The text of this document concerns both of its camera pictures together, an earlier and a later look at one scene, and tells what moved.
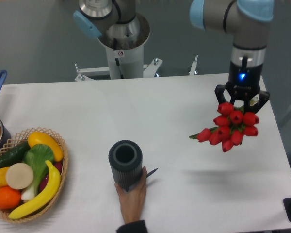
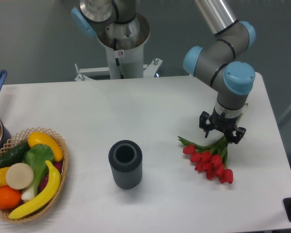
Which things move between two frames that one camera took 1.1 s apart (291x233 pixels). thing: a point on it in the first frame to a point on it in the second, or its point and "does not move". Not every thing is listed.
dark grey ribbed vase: [125, 160] does not move
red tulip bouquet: [233, 123] to [213, 158]
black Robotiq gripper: [244, 83] to [221, 122]
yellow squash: [39, 138] does not move
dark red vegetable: [58, 165] does not move
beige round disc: [19, 175] does not move
